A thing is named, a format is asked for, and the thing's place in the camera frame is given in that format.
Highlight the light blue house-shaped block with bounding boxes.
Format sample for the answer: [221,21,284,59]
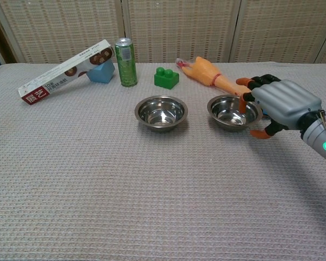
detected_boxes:
[86,59,116,84]

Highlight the woven folding screen panel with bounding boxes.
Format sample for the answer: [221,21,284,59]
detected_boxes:
[229,0,326,65]
[0,0,127,65]
[123,0,241,64]

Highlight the green toy building brick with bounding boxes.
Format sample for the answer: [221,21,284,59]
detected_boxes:
[154,67,180,90]

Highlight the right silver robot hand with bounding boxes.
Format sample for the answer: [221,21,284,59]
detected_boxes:
[235,73,323,140]

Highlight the green drink can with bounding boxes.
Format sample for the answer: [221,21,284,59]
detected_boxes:
[114,37,138,88]

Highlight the long white baking paper box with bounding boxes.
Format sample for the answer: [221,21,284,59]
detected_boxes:
[17,39,115,104]

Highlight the yellow rubber chicken toy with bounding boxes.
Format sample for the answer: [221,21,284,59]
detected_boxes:
[175,56,253,96]

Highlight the beige waffle-weave tablecloth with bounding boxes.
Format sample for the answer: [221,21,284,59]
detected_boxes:
[0,62,326,261]

